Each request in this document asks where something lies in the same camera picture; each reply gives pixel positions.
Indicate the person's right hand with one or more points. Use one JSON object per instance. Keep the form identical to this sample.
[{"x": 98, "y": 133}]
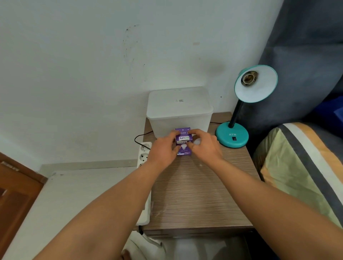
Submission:
[{"x": 210, "y": 151}]

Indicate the person's left hand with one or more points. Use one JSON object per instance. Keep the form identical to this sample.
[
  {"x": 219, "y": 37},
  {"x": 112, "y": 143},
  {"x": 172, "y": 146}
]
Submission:
[{"x": 162, "y": 152}]

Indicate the purple light bulb box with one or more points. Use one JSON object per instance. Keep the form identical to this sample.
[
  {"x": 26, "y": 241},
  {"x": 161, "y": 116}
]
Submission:
[{"x": 185, "y": 152}]

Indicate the teal desk lamp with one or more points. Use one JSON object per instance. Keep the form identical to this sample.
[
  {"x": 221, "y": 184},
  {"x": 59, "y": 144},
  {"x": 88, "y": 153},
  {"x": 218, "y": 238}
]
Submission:
[{"x": 231, "y": 136}]

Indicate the white plastic storage box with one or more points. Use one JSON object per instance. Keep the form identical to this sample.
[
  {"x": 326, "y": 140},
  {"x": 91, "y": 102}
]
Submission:
[
  {"x": 179, "y": 101},
  {"x": 166, "y": 126}
]

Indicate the person's left forearm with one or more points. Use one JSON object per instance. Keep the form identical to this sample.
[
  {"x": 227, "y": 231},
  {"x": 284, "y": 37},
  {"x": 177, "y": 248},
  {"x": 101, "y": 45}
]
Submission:
[{"x": 101, "y": 217}]

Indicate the person's right forearm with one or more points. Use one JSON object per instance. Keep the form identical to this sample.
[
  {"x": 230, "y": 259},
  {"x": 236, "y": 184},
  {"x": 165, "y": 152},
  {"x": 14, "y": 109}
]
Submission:
[{"x": 281, "y": 209}]

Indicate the white power strip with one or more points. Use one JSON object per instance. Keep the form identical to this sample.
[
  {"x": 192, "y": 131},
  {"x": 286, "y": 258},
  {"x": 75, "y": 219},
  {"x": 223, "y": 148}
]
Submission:
[{"x": 143, "y": 156}]

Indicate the brown wooden nightstand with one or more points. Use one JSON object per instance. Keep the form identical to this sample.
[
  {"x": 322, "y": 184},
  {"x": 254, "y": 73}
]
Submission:
[{"x": 201, "y": 192}]

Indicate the blue cartoon cushion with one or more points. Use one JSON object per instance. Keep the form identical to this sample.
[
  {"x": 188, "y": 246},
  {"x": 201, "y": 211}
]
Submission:
[{"x": 329, "y": 112}]

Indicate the grey padded headboard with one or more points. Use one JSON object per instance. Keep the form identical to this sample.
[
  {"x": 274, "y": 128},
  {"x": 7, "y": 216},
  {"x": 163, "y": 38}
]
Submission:
[{"x": 302, "y": 48}]

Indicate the brown wooden door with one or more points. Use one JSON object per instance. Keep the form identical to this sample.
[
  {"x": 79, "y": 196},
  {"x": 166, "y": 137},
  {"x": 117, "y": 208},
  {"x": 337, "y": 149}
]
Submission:
[{"x": 13, "y": 198}]

